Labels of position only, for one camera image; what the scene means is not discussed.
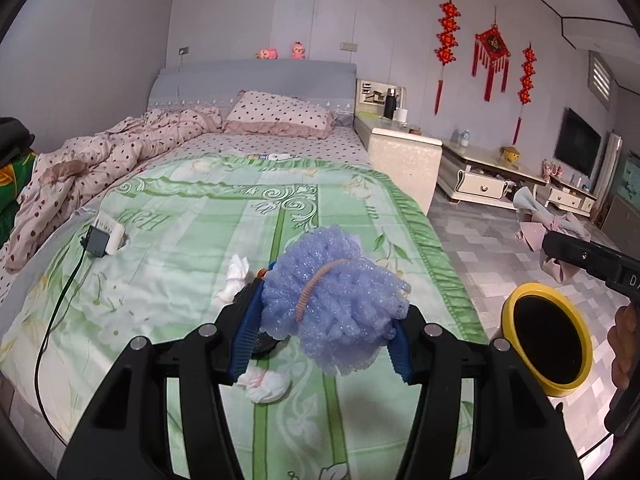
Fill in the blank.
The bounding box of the white standing air conditioner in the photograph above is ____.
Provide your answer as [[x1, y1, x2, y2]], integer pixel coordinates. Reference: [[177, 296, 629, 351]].
[[592, 131, 623, 198]]

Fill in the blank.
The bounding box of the black cloth on cushion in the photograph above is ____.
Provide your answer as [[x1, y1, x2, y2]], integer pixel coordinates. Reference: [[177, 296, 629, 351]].
[[0, 117, 35, 167]]

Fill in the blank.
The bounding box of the black cable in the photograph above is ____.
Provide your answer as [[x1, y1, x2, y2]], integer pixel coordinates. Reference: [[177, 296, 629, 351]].
[[34, 249, 91, 449]]

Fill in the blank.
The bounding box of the white charger box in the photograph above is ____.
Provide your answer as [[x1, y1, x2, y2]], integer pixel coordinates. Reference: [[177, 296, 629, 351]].
[[93, 211, 125, 256]]

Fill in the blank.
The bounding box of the purple foam net ball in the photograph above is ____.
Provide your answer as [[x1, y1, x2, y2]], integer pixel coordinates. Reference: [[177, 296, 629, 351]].
[[260, 226, 411, 376]]

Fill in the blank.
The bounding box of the pink polka dot duvet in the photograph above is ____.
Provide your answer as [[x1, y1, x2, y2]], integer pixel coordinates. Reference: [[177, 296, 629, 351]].
[[1, 106, 222, 274]]

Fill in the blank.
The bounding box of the red knot decoration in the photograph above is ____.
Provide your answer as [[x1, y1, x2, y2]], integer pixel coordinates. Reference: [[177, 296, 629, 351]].
[[434, 0, 461, 115], [512, 44, 537, 145]]

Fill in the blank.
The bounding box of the wall vent louvre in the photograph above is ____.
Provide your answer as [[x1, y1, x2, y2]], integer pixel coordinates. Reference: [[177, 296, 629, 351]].
[[588, 51, 614, 110]]

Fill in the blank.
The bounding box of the centre red fu decoration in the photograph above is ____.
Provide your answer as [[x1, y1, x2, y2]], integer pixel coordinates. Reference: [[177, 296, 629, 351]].
[[471, 9, 511, 102]]

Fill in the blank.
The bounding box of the left red knot decoration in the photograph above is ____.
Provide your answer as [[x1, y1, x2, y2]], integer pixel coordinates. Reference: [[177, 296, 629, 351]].
[[434, 0, 461, 115]]

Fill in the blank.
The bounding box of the right pink plush toy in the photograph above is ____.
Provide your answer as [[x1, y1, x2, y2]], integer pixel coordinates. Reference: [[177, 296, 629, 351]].
[[291, 41, 306, 60]]

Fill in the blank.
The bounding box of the white tv stand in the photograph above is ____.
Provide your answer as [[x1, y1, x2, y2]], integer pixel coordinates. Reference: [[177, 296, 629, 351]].
[[538, 176, 597, 218]]

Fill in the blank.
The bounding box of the white tissue bundle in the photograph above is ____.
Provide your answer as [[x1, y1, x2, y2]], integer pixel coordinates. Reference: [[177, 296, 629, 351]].
[[238, 364, 291, 404]]

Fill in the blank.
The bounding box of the green floral bedspread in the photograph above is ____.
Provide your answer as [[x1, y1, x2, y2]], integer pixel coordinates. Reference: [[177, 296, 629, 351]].
[[1, 153, 485, 479]]

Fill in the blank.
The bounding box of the fish tank cabinet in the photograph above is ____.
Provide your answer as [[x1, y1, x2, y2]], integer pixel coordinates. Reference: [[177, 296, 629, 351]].
[[601, 151, 640, 258]]

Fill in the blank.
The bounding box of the black plastic bag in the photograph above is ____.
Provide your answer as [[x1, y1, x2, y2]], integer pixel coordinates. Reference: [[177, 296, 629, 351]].
[[232, 278, 279, 363]]

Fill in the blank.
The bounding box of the person's right hand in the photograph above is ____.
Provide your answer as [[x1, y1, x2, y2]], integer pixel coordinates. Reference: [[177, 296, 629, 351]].
[[608, 304, 638, 390]]

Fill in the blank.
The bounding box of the black wall television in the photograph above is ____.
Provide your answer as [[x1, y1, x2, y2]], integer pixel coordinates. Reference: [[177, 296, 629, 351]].
[[554, 107, 601, 178]]

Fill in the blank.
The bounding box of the pink polka dot pillow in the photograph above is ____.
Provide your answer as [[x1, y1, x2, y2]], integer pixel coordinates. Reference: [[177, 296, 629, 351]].
[[222, 90, 335, 139]]

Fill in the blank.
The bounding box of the white coffee table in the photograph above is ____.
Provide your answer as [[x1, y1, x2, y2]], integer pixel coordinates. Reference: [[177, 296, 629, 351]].
[[437, 141, 547, 210]]

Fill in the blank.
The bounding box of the white bedside cabinet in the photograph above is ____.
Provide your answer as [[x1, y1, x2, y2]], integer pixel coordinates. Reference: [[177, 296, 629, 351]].
[[354, 79, 442, 214]]

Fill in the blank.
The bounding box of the yellow rimmed trash bin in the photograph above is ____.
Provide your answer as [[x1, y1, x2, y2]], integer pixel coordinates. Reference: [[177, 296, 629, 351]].
[[495, 282, 593, 398]]

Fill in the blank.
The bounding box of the grey bed headboard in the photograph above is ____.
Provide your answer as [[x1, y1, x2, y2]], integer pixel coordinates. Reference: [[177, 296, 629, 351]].
[[148, 58, 357, 125]]

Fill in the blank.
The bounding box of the small white bottle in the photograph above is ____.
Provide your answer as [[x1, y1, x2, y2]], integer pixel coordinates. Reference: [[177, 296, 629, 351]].
[[459, 130, 471, 148]]

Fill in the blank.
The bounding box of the right red knot decoration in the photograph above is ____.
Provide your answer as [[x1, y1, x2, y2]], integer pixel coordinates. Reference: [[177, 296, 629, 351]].
[[512, 44, 537, 145]]

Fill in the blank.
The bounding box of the pink plush toy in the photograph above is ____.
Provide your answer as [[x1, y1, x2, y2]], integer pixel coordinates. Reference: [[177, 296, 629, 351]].
[[255, 48, 279, 60], [291, 41, 306, 60]]

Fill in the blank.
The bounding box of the left pink plush toy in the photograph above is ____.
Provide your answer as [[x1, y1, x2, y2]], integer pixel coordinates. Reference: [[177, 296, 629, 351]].
[[255, 48, 279, 60]]

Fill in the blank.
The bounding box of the green patterned cushion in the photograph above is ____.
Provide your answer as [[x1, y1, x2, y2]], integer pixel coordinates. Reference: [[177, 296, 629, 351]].
[[0, 151, 37, 245]]

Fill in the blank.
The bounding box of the small white tissue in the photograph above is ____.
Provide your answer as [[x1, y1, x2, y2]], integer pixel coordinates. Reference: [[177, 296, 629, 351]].
[[216, 255, 250, 304]]

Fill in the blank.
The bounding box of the yellow toy on table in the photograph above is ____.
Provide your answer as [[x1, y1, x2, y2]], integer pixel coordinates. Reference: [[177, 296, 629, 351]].
[[500, 146, 521, 165]]

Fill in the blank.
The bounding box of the black thermos bottle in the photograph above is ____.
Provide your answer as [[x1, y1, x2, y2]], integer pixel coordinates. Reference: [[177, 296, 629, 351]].
[[383, 88, 397, 120]]

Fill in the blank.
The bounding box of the black power adapter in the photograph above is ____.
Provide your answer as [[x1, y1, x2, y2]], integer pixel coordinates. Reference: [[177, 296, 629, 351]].
[[81, 226, 111, 258]]

